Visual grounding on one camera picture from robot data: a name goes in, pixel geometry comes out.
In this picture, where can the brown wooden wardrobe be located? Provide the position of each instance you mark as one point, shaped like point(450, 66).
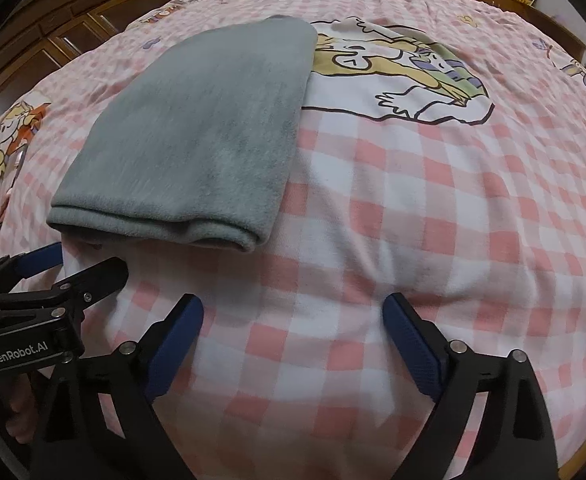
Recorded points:
point(48, 35)

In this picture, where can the grey towel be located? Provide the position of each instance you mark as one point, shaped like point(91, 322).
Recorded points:
point(198, 125)

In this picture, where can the brown wooden headboard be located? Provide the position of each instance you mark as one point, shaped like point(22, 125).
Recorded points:
point(553, 22)

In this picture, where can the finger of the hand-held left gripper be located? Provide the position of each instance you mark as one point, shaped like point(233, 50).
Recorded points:
point(43, 257)
point(103, 275)

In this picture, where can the pink checked printed blanket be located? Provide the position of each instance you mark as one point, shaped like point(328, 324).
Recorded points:
point(398, 185)

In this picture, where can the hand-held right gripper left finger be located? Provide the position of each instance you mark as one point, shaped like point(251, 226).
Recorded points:
point(178, 340)

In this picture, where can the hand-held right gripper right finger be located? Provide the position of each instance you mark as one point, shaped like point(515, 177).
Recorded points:
point(413, 345)

